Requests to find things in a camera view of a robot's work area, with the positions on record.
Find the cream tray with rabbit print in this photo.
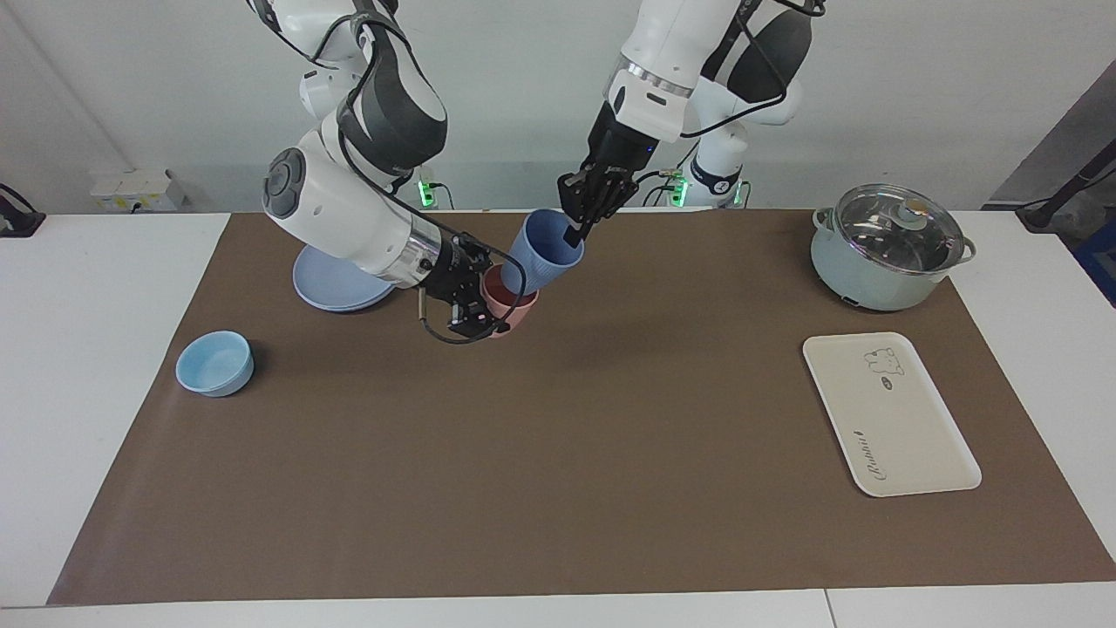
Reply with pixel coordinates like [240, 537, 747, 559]
[802, 331, 983, 498]

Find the black stand foot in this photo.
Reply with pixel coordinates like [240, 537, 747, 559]
[0, 183, 46, 238]

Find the black tripod leg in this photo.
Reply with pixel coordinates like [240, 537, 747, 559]
[1016, 140, 1116, 232]

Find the glass pot lid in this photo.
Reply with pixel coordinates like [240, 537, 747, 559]
[833, 181, 967, 276]

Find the lavender blue plate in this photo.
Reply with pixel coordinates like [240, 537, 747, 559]
[292, 244, 398, 313]

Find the pink cup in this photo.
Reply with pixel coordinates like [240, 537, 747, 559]
[480, 264, 540, 339]

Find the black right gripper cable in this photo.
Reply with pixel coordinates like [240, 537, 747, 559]
[314, 0, 524, 345]

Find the brown paper table mat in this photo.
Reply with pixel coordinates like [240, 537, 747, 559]
[48, 209, 1116, 605]

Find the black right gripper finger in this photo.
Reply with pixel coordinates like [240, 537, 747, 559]
[475, 237, 526, 297]
[452, 312, 512, 343]

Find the light blue bowl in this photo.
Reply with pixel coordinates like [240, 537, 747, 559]
[174, 331, 255, 398]

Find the blue cup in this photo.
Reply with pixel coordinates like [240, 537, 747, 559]
[500, 208, 586, 297]

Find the pale green cooking pot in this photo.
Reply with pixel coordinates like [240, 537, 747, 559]
[810, 206, 977, 312]

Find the black base cable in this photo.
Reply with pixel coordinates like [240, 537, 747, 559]
[636, 140, 703, 208]

